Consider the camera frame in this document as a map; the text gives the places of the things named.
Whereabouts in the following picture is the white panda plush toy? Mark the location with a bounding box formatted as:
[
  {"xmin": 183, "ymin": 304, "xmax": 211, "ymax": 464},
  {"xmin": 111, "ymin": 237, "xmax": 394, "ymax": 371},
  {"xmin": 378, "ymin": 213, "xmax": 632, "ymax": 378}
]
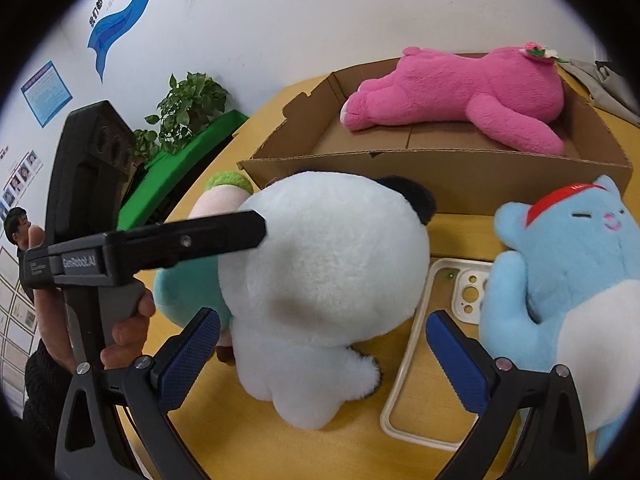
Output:
[{"xmin": 218, "ymin": 171, "xmax": 436, "ymax": 430}]

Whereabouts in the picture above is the green haired teal doll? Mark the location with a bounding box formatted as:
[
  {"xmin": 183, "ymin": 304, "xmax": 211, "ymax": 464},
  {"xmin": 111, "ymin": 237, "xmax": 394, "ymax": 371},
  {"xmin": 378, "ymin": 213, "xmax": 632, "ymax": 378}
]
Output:
[{"xmin": 153, "ymin": 171, "xmax": 254, "ymax": 365}]

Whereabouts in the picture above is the light blue plush toy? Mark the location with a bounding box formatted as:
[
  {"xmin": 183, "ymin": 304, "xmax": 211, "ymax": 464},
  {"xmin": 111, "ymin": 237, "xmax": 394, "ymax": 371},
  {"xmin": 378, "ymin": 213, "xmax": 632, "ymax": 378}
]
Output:
[{"xmin": 480, "ymin": 174, "xmax": 639, "ymax": 458}]

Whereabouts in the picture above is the clear white phone case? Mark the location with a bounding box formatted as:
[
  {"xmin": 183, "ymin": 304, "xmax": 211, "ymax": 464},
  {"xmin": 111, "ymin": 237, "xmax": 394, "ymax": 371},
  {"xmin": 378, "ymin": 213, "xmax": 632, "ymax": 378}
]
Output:
[{"xmin": 380, "ymin": 258, "xmax": 492, "ymax": 452}]

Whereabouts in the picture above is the grey cloth bag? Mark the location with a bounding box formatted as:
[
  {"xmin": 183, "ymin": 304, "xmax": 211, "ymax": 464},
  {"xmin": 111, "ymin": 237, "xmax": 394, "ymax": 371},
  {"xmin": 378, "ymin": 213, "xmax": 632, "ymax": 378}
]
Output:
[{"xmin": 563, "ymin": 58, "xmax": 639, "ymax": 127}]

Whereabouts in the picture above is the green potted plant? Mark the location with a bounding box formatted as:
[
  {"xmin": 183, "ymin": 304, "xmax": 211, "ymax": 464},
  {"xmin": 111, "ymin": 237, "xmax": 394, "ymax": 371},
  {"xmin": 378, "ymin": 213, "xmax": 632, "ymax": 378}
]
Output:
[{"xmin": 134, "ymin": 72, "xmax": 229, "ymax": 162}]

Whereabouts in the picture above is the pink bear plush toy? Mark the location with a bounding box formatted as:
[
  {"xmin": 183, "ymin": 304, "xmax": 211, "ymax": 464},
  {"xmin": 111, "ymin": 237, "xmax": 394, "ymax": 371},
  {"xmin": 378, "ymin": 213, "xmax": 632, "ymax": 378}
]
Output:
[{"xmin": 340, "ymin": 42, "xmax": 564, "ymax": 156}]

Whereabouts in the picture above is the person left hand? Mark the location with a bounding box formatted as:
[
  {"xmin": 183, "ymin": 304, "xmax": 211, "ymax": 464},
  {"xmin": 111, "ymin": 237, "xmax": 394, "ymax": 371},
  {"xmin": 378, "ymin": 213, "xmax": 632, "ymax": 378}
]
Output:
[{"xmin": 27, "ymin": 224, "xmax": 158, "ymax": 373}]

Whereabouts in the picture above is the green covered side table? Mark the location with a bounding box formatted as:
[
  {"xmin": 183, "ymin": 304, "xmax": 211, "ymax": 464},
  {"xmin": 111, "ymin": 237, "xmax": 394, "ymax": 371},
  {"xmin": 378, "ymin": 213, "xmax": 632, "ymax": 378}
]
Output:
[{"xmin": 117, "ymin": 110, "xmax": 248, "ymax": 230}]

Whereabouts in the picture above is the brown cardboard box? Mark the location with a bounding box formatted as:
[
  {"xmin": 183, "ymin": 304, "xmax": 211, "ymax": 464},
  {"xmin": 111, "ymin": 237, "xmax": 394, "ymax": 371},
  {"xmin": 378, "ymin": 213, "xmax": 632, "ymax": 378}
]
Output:
[{"xmin": 238, "ymin": 58, "xmax": 634, "ymax": 216}]

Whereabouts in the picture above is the person in background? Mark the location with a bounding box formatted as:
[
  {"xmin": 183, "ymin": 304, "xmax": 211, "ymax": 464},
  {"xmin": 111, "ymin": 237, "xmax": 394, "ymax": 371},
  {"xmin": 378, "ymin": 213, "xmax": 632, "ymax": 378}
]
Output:
[{"xmin": 3, "ymin": 207, "xmax": 32, "ymax": 264}]

